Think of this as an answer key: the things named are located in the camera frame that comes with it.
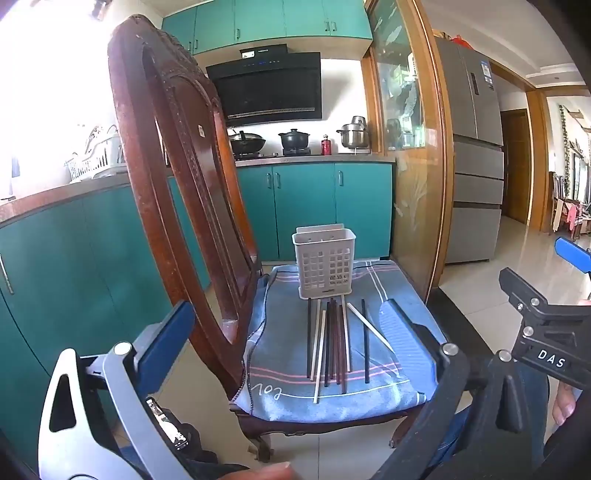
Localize dark brown chopstick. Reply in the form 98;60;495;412
329;298;337;380

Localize person's right hand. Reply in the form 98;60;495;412
552;382;577;426

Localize person's left hand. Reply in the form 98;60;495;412
222;462;296;480

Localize smartphone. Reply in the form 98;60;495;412
145;396;188;451

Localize teal lower cabinets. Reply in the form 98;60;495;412
1;162;393;467

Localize teal cabinets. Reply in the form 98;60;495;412
1;162;393;467
161;0;373;54

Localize blue striped towel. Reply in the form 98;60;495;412
232;260;446;424

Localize silver refrigerator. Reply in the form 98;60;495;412
436;38;504;264

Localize grey plastic utensil basket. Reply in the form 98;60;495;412
291;224;356;300

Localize stainless steel pot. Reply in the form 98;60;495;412
337;116;370;150

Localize red canister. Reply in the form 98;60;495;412
321;134;332;156

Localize white dish rack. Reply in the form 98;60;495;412
65;124;127;183

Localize black cooking pot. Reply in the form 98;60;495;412
279;128;310;150

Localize carved wooden chair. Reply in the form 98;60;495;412
108;15;428;461

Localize black wok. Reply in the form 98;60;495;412
229;130;266;155

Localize black range hood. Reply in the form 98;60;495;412
206;46;322;127

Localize teal upper cabinets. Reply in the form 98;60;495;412
161;0;373;54

